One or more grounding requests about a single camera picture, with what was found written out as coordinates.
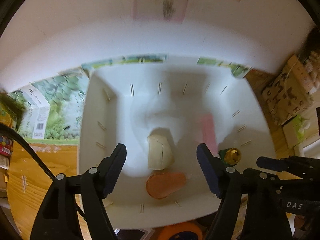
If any pink ribbed tube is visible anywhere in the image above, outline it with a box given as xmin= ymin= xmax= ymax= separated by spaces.
xmin=200 ymin=114 xmax=218 ymax=156

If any green tissue pack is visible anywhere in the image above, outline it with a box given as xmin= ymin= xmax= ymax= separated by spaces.
xmin=283 ymin=114 xmax=311 ymax=148

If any small cream cardboard box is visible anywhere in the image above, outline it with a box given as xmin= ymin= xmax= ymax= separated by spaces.
xmin=148 ymin=134 xmax=175 ymax=170

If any white plastic storage bin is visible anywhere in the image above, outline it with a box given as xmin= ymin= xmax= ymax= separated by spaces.
xmin=77 ymin=56 xmax=277 ymax=230

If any red tube pack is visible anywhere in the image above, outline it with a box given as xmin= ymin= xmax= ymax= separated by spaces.
xmin=0 ymin=134 xmax=13 ymax=158

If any green bottle gold cap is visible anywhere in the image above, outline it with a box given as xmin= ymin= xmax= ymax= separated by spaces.
xmin=219 ymin=148 xmax=241 ymax=167

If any patterned canvas bag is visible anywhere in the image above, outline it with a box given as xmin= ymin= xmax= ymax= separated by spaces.
xmin=262 ymin=54 xmax=315 ymax=126

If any white handheld game console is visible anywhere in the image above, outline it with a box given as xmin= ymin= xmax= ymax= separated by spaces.
xmin=114 ymin=229 xmax=155 ymax=240

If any rag doll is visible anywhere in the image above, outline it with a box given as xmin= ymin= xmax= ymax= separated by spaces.
xmin=303 ymin=27 xmax=320 ymax=91

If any green fruit carton box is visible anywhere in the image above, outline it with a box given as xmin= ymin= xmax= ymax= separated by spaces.
xmin=10 ymin=54 xmax=253 ymax=148

